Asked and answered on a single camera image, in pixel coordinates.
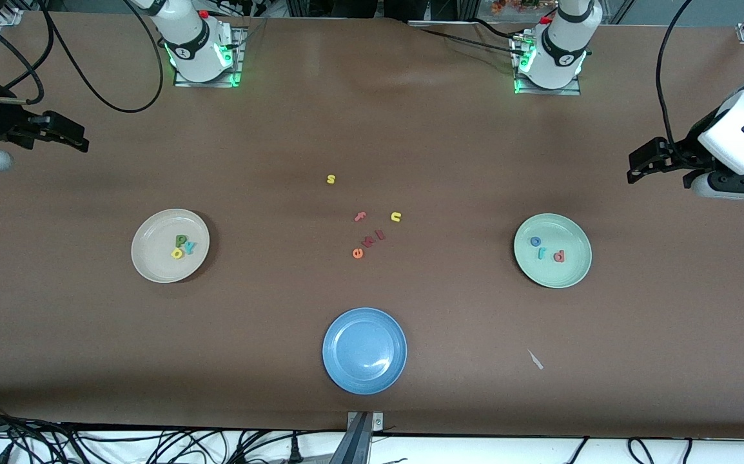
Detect orange flower bunch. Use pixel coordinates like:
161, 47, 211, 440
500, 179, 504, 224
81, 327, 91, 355
491, 0, 556, 15

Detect tangled black floor cables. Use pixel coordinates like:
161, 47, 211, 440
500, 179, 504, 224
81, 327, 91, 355
0, 398, 347, 464

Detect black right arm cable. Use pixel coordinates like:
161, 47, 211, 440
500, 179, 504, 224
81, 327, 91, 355
0, 0, 165, 114

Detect pale green round plate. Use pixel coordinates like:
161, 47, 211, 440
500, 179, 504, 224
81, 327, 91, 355
513, 213, 593, 289

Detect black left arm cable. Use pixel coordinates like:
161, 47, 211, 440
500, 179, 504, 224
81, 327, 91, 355
656, 0, 694, 154

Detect grey metal camera post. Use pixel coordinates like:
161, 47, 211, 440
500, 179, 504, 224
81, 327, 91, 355
330, 411, 386, 464

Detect beige round plate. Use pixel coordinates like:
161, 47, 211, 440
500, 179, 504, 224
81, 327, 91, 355
131, 208, 211, 284

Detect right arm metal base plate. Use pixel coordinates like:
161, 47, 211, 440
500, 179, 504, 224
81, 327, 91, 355
173, 26, 247, 88

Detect blue round plate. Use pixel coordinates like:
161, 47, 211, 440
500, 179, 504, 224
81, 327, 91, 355
322, 307, 408, 395

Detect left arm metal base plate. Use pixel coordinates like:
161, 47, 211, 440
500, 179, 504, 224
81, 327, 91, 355
509, 32, 582, 96

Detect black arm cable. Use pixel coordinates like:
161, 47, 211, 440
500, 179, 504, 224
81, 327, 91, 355
656, 0, 694, 154
0, 0, 165, 114

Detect black base cable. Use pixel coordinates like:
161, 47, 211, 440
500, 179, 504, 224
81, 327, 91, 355
407, 18, 527, 62

